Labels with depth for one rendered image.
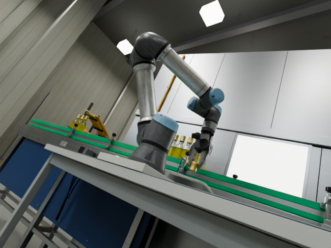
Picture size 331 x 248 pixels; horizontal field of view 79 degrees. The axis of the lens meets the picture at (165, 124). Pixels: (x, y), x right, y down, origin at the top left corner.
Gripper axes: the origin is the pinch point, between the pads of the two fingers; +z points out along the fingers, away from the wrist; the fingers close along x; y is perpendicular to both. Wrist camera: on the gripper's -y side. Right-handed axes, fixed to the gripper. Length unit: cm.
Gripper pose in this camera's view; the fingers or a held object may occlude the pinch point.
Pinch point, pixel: (194, 164)
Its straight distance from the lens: 100.0
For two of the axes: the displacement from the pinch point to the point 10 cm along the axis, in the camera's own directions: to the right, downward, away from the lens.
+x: -8.3, -1.3, 5.4
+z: -3.7, 8.5, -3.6
